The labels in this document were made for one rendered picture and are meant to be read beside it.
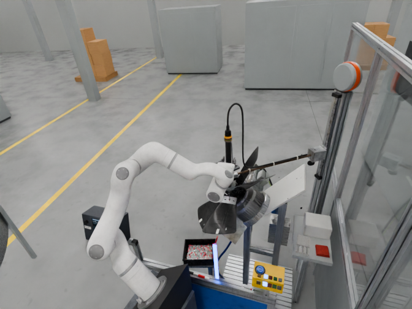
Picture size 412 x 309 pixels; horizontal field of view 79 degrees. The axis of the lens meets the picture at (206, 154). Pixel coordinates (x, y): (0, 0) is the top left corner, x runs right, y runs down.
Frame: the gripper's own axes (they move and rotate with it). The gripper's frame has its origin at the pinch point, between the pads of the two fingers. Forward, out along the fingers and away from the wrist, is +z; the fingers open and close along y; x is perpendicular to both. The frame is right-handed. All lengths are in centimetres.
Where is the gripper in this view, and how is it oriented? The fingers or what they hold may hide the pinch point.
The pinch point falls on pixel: (228, 160)
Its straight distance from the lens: 145.6
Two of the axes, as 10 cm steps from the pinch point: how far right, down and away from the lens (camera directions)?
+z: 3.0, -5.4, 7.8
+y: 9.5, 1.1, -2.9
